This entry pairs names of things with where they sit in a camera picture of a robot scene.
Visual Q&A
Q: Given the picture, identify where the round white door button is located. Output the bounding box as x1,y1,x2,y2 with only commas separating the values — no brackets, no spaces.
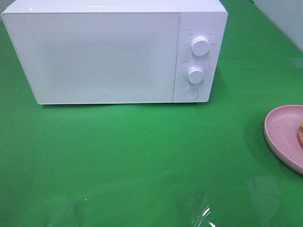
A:
184,88,199,100

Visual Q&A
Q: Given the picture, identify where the white microwave door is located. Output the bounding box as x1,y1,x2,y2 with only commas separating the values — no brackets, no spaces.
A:
3,13,179,104

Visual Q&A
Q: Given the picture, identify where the pink round plate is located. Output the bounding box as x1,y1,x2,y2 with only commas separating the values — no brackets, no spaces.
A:
264,105,303,174

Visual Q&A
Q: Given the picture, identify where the toy burger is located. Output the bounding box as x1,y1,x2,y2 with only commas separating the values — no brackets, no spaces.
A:
297,123,303,148

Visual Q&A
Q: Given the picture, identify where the lower white round knob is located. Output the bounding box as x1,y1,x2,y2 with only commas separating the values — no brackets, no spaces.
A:
187,66,205,84

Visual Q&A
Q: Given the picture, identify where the white round knob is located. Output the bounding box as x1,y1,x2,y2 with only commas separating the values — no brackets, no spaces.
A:
190,34,210,56
187,66,205,84

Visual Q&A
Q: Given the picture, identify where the green table cover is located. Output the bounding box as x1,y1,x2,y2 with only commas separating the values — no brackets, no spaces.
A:
0,0,303,227

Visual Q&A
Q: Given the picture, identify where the upper white round knob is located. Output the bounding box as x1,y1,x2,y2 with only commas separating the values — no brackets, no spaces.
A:
190,34,210,56

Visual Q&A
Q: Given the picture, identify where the white microwave oven body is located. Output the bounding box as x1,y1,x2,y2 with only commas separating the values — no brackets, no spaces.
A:
1,0,228,103

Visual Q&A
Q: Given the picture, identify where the white wall panel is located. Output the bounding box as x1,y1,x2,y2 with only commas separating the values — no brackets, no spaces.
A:
253,0,303,51

